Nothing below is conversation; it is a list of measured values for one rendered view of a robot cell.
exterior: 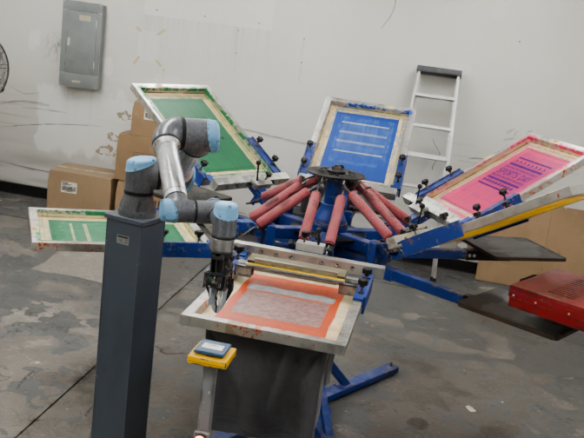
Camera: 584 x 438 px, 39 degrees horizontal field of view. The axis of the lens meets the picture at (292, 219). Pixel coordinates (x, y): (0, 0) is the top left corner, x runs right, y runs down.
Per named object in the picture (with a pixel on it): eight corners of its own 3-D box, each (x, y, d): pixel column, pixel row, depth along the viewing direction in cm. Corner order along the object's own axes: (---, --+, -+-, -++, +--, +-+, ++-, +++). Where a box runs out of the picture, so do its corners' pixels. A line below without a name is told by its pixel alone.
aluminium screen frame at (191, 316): (343, 356, 279) (345, 346, 278) (179, 324, 289) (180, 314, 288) (368, 288, 355) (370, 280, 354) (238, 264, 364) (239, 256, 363)
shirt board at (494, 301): (592, 335, 357) (596, 318, 355) (553, 356, 326) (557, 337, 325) (348, 251, 440) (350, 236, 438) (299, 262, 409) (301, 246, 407)
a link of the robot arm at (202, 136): (152, 166, 335) (182, 110, 286) (188, 168, 340) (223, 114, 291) (152, 194, 332) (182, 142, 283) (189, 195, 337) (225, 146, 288)
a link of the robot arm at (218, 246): (215, 232, 262) (239, 236, 261) (213, 246, 263) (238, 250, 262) (208, 238, 255) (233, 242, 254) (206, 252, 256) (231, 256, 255)
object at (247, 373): (312, 454, 299) (328, 344, 289) (193, 428, 306) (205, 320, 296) (314, 450, 302) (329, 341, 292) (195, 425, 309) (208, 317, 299)
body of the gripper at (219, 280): (201, 289, 258) (205, 252, 255) (209, 282, 266) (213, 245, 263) (224, 294, 257) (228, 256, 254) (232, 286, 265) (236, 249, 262)
